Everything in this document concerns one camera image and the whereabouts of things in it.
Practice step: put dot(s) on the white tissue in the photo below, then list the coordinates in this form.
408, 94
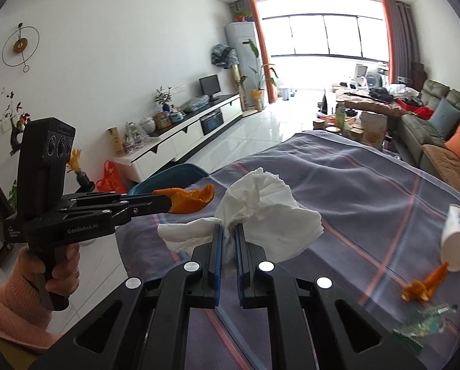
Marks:
183, 235
264, 216

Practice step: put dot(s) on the branch ornament with red flowers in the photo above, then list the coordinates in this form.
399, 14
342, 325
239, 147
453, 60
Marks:
14, 131

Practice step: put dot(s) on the yellow flower in black vase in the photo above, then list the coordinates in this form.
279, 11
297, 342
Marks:
79, 175

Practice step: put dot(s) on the orange peel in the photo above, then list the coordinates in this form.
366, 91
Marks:
187, 198
422, 285

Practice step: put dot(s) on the white blue-dotted paper cup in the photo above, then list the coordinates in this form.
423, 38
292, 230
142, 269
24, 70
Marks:
459, 246

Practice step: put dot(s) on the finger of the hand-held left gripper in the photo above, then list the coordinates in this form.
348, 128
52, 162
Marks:
137, 211
99, 199

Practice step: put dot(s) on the yellow floor vase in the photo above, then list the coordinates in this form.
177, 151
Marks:
257, 99

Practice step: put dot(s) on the green snack wrapper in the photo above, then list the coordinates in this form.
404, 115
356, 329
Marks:
419, 325

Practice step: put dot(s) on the white chair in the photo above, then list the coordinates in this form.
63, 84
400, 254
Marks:
359, 77

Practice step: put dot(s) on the person's left forearm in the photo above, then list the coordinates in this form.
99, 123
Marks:
10, 308

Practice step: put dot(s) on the person's left hand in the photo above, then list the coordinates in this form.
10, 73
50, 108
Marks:
64, 273

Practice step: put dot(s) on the small potted plant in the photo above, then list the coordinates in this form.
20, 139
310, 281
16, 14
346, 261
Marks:
240, 13

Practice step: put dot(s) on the brown paper bag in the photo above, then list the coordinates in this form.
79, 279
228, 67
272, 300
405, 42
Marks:
372, 129

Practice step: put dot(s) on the blue-grey cushion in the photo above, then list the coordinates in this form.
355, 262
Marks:
446, 117

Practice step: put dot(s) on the clear plastic bag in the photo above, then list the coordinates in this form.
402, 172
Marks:
197, 102

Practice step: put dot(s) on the white standing air conditioner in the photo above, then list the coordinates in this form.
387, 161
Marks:
243, 50

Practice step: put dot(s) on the brown sofa seat pad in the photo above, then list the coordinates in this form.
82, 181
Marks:
442, 164

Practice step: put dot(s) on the white and black cabinet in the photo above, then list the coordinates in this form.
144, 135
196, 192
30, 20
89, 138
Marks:
191, 129

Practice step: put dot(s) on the large window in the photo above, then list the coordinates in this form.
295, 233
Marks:
326, 34

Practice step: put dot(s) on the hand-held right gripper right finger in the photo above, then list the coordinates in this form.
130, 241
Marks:
240, 273

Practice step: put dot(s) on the white clothes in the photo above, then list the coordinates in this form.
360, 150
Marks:
403, 91

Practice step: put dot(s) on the coffee table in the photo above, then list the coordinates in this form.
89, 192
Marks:
392, 138

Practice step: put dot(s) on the plant in blue vase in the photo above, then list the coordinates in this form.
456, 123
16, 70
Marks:
163, 96

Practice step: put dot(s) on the black monitor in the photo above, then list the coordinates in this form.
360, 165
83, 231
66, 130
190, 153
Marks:
210, 84

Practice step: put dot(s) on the small white bin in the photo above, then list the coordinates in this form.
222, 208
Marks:
286, 92

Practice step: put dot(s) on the brown cabinet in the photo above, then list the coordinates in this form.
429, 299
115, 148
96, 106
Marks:
417, 75

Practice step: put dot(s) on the blue and white ceramic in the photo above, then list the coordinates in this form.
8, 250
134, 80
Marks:
176, 115

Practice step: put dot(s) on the group of wooden-lid jars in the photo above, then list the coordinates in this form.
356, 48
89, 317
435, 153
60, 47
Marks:
343, 123

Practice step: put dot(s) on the tall leafy plant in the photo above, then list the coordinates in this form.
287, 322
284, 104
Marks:
257, 73

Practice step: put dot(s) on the round wall clock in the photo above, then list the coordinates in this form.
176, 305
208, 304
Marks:
20, 45

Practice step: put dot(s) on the wooden picture frame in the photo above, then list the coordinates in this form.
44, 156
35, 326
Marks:
161, 120

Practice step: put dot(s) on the brown printed box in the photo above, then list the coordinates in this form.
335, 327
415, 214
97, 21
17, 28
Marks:
116, 142

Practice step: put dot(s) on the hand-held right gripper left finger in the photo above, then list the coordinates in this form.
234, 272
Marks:
216, 269

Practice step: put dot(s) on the plastic-wrapped ornament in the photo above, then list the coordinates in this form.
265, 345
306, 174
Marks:
134, 133

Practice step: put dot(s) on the orange and grey curtain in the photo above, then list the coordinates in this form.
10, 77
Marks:
397, 38
260, 46

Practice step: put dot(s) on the teal plastic bin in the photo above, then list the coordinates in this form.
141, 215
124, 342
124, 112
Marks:
168, 179

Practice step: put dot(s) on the green sofa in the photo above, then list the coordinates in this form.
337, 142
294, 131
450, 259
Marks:
438, 96

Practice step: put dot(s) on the white round-door appliance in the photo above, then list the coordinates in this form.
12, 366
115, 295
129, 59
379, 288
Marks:
376, 79

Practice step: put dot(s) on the brown padded daybed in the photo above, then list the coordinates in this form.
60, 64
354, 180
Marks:
365, 105

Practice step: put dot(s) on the white ceramic jar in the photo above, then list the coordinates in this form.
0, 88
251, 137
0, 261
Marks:
147, 125

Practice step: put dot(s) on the black bag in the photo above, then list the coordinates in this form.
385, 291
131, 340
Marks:
380, 94

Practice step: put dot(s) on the red cloth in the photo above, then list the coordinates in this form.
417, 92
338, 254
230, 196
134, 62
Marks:
420, 111

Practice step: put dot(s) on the covered standing fan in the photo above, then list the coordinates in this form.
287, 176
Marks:
222, 56

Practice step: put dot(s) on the orange plastic bag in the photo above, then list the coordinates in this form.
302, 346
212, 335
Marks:
110, 179

